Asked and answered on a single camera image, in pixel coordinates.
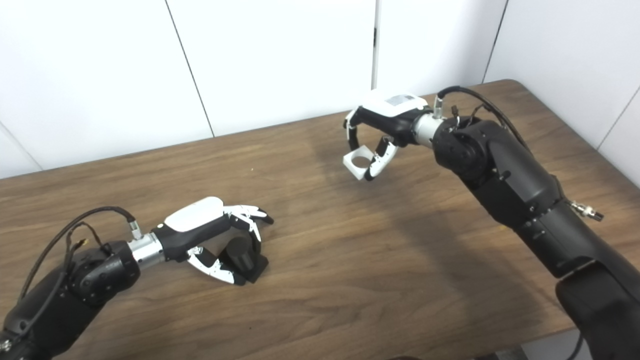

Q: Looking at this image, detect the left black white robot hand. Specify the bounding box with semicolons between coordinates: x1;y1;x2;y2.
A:
152;196;275;286

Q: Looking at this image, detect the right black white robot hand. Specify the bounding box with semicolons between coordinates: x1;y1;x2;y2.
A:
343;92;431;182

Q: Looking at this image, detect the black peg with square base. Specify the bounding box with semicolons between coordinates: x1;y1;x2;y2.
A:
220;236;269;284

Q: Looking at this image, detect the white square piece with hole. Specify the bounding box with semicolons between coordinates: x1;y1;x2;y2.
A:
343;145;376;181

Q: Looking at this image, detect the thin right wrist wire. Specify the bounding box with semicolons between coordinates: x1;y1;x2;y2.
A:
449;102;489;127

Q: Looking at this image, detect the thin wrist wire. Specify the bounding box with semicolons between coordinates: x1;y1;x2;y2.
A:
449;102;489;127
65;222;107;252

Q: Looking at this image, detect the thin left wrist wire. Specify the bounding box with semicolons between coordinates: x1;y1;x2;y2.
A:
65;222;107;252

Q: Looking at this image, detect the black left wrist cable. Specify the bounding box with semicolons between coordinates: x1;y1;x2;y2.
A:
0;206;144;351

